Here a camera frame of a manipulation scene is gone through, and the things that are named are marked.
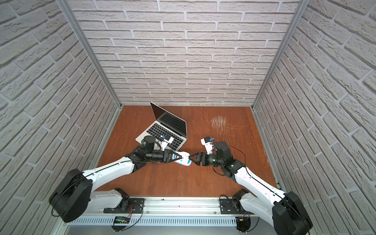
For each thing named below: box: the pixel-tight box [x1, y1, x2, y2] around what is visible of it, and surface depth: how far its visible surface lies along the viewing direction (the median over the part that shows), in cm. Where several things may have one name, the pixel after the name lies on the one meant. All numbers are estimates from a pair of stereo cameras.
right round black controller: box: [235, 216, 251, 233], surface depth 72 cm
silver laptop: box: [135, 101, 188, 152], surface depth 105 cm
